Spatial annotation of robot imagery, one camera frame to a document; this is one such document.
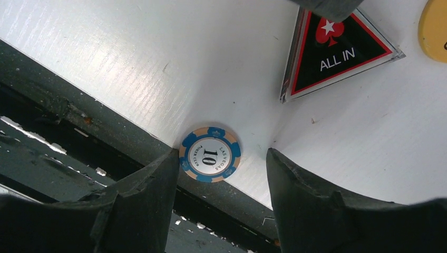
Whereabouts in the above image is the black poker case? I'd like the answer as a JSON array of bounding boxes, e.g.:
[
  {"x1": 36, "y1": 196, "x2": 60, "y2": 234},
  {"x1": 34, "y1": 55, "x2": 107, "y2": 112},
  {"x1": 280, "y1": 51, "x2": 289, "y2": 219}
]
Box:
[{"x1": 292, "y1": 0, "x2": 364, "y2": 22}]

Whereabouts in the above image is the black mounting base plate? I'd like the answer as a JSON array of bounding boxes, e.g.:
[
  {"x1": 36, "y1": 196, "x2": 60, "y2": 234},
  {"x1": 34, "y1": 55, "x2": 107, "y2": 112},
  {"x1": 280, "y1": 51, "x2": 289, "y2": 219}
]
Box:
[{"x1": 1, "y1": 42, "x2": 280, "y2": 252}]

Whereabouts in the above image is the yellow round button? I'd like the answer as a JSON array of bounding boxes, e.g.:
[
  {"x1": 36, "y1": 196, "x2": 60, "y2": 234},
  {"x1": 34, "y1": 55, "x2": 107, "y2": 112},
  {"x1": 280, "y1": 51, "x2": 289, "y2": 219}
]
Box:
[{"x1": 418, "y1": 0, "x2": 446, "y2": 63}]

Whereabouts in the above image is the poker chip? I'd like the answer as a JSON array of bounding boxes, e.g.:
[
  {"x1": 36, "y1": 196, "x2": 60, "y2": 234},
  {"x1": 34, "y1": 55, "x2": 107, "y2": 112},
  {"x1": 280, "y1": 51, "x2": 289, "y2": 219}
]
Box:
[{"x1": 179, "y1": 126, "x2": 241, "y2": 183}]

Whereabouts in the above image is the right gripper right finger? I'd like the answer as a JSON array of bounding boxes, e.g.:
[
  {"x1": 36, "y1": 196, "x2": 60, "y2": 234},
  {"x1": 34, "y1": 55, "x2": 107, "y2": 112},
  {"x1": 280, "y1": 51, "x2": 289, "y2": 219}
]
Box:
[{"x1": 266, "y1": 148, "x2": 446, "y2": 252}]

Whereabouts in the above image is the red triangular dealer button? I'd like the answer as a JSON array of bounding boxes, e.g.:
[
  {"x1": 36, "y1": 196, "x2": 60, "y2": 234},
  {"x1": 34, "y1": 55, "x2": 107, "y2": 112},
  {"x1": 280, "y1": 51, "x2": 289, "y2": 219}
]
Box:
[{"x1": 279, "y1": 8, "x2": 405, "y2": 103}]

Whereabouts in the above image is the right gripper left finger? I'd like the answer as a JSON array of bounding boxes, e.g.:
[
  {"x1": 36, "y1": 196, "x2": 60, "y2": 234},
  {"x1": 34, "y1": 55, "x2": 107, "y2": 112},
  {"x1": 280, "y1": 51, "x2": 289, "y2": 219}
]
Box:
[{"x1": 1, "y1": 149, "x2": 179, "y2": 252}]

